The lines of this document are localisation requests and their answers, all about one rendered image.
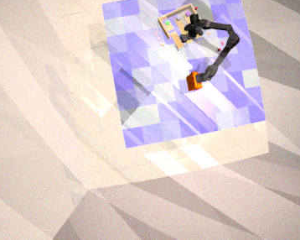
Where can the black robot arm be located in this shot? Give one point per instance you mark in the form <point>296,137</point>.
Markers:
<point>232,41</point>

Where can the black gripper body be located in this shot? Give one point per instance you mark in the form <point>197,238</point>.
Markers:
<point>189,35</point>

